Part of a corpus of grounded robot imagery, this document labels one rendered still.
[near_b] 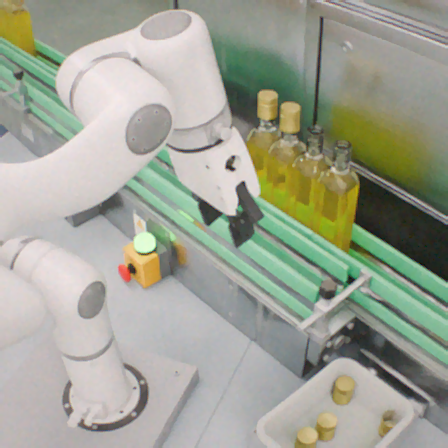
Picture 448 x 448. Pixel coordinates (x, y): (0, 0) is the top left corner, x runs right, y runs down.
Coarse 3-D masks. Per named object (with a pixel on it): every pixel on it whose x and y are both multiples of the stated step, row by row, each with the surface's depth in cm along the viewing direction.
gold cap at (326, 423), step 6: (324, 414) 96; (330, 414) 96; (318, 420) 95; (324, 420) 95; (330, 420) 95; (336, 420) 95; (318, 426) 95; (324, 426) 94; (330, 426) 94; (318, 432) 96; (324, 432) 95; (330, 432) 95; (318, 438) 96; (324, 438) 96; (330, 438) 96
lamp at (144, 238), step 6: (138, 234) 125; (144, 234) 125; (150, 234) 125; (138, 240) 124; (144, 240) 124; (150, 240) 124; (138, 246) 124; (144, 246) 123; (150, 246) 124; (138, 252) 124; (144, 252) 124; (150, 252) 125
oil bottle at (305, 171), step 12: (300, 156) 104; (324, 156) 104; (300, 168) 104; (312, 168) 103; (324, 168) 104; (300, 180) 106; (312, 180) 103; (300, 192) 107; (312, 192) 105; (300, 204) 108; (312, 204) 106; (300, 216) 110; (312, 216) 108
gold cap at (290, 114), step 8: (288, 104) 104; (296, 104) 104; (280, 112) 104; (288, 112) 102; (296, 112) 102; (280, 120) 104; (288, 120) 103; (296, 120) 103; (280, 128) 105; (288, 128) 104; (296, 128) 104
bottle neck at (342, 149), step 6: (336, 144) 98; (342, 144) 99; (348, 144) 98; (336, 150) 98; (342, 150) 97; (348, 150) 97; (336, 156) 98; (342, 156) 98; (348, 156) 98; (336, 162) 99; (342, 162) 98; (348, 162) 99; (336, 168) 99; (342, 168) 99
